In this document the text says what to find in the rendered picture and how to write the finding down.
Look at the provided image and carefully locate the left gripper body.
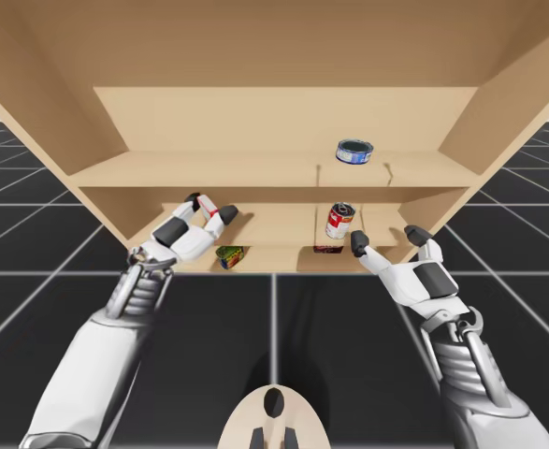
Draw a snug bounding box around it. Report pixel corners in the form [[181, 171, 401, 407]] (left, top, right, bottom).
[[148, 219, 219, 263]]

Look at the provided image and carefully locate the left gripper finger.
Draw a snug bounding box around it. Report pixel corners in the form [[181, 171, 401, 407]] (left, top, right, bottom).
[[201, 204, 238, 239], [170, 192, 202, 224]]

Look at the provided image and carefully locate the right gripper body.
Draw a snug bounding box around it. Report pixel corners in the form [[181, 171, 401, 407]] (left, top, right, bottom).
[[377, 259, 470, 320]]

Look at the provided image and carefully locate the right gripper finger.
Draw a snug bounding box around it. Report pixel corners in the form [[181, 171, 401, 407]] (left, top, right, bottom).
[[403, 224, 444, 264], [349, 229, 399, 280]]

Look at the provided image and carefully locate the red and white carton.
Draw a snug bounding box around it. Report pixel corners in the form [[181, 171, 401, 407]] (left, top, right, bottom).
[[195, 194, 221, 223]]

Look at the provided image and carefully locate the pale wooden shelf unit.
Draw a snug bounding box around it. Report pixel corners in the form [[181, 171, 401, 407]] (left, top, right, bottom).
[[0, 0, 549, 274]]

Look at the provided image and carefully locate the green and blue rectangular can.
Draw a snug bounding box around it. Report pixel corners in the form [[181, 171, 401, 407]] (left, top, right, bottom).
[[215, 245, 247, 271]]

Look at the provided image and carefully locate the red and white can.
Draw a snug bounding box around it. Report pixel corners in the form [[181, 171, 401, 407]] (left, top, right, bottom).
[[325, 201, 357, 240]]

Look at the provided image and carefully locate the blue flat can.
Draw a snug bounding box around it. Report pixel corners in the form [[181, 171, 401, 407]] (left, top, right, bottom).
[[335, 138, 374, 166]]

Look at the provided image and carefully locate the tan robot part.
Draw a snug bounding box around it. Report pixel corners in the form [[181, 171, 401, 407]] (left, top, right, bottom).
[[217, 383, 331, 449]]

